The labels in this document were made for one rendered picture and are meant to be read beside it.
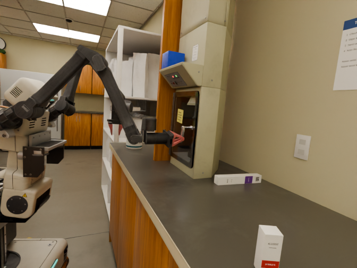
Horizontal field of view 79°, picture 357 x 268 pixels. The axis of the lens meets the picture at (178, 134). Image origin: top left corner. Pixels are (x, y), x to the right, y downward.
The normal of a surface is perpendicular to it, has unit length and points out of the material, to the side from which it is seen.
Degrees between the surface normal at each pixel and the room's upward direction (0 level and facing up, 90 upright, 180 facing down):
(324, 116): 90
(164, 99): 90
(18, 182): 90
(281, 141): 90
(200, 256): 0
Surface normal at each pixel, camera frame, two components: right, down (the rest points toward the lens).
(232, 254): 0.08, -0.99
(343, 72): -0.91, -0.02
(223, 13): 0.49, 0.15
